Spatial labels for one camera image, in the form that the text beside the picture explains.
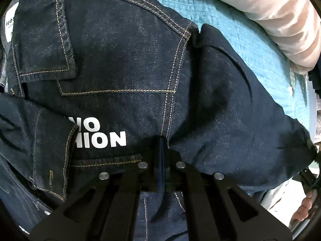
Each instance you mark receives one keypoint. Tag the pink embroidered duvet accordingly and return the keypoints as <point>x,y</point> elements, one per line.
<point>265,7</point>

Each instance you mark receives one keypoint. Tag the teal quilted printed blanket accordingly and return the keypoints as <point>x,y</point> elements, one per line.
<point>240,45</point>

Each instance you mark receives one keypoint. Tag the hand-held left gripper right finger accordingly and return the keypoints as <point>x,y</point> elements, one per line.
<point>166,163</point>

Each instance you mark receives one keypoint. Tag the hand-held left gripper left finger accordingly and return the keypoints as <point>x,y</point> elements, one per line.
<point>159,170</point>

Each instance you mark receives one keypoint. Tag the dark object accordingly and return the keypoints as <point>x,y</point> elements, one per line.
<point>316,76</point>

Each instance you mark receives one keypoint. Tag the person's right hand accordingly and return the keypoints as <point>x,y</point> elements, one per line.
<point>304,207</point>

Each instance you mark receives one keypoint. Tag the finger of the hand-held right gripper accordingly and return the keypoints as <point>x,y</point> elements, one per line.
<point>307,178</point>

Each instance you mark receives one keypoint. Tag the dark blue denim jacket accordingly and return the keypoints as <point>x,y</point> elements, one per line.
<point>120,67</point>

